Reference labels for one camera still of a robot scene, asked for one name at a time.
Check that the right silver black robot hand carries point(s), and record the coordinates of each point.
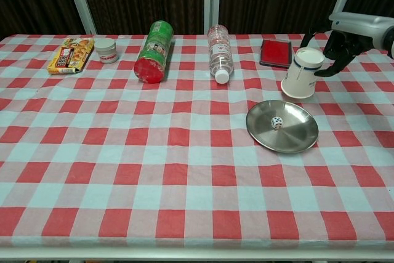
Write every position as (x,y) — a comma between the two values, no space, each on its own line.
(357,27)

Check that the white paper cup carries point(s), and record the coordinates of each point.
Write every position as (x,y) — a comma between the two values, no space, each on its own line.
(300,81)

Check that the white die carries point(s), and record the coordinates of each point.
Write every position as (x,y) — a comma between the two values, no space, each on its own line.
(276,123)

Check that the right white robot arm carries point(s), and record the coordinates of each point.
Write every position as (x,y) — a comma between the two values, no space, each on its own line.
(390,38)

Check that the silver metal plate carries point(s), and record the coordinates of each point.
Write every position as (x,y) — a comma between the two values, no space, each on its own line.
(295,133)

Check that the red ink pad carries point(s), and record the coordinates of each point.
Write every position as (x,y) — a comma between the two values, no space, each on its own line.
(275,52)

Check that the clear plastic water bottle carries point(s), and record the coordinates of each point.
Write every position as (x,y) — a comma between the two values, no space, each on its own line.
(220,53)

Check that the green chips can red lid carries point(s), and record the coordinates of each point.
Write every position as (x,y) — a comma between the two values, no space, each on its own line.
(154,53)

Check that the red white checkered tablecloth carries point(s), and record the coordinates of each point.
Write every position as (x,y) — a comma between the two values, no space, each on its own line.
(172,158)

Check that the small white plastic jar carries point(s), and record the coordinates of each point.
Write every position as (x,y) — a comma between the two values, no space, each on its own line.
(106,52)

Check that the yellow snack packet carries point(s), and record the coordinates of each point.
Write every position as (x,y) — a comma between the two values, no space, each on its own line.
(71,56)

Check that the white table edge frame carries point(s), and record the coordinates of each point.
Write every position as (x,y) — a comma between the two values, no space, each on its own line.
(197,253)

